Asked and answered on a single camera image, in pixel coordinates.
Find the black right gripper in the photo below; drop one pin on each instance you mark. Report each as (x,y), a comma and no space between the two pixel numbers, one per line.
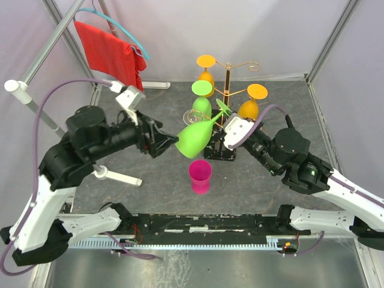
(259,126)

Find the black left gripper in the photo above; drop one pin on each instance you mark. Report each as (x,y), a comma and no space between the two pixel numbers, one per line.
(155,144)

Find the green wine glass front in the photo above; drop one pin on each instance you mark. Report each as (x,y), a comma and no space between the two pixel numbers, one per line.
(195,137)

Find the green wine glass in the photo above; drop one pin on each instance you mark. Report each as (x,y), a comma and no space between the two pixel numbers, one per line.
(195,137)
(202,88)

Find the yellow wine glass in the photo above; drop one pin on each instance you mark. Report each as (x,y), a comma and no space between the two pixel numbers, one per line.
(207,61)
(250,108)

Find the clear champagne glass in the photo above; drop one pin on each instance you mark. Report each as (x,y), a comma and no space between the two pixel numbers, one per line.
(193,116)

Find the pink wine glass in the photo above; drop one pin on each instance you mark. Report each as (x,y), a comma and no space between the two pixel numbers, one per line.
(200,172)

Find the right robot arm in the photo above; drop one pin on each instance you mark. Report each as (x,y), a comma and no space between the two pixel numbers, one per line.
(287,154)

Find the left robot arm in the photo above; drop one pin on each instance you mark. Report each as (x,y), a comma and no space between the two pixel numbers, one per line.
(39,236)

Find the gold wine glass rack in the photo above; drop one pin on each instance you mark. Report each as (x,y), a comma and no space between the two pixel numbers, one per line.
(215,149)

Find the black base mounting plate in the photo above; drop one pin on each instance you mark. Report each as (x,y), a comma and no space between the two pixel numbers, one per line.
(207,229)

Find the red cloth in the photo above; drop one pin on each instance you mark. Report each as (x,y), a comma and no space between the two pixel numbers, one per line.
(110,55)

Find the teal clothes hanger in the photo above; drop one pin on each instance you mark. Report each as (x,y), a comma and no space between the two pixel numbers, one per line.
(120,28)

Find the white clothes stand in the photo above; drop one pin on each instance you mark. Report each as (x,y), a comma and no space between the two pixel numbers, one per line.
(19,90)

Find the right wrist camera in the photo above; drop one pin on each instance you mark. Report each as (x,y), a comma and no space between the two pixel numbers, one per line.
(235,129)

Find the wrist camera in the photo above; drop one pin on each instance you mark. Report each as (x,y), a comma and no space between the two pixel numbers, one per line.
(235,129)
(128,98)

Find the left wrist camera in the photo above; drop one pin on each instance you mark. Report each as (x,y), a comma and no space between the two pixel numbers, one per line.
(128,98)

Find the aluminium frame post left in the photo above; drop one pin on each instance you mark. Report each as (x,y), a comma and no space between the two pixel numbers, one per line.
(62,22)

